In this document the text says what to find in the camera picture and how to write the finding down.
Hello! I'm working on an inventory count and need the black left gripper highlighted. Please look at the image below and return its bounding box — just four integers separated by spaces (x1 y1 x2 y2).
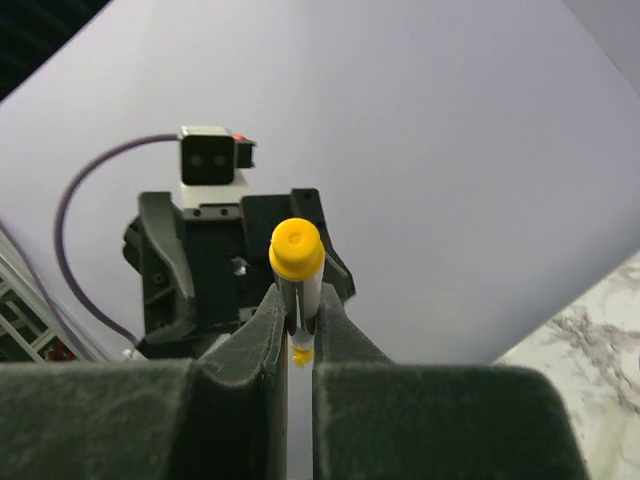
123 188 356 350

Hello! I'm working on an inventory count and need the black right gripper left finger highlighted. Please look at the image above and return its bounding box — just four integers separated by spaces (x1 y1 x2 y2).
1 288 287 479

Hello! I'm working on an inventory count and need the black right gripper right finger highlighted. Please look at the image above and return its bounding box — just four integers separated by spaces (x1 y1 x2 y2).
312 284 588 479

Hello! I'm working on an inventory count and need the yellow marker cap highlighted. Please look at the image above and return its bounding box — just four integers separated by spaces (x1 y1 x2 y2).
269 218 325 282

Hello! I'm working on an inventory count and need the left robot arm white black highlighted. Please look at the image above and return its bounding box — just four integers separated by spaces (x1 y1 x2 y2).
123 188 356 359

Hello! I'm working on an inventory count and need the storage shelf with bins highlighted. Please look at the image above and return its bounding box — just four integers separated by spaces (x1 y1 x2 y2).
1 235 102 363

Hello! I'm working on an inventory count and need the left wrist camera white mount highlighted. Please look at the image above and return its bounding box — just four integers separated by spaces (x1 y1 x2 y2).
179 126 256 209

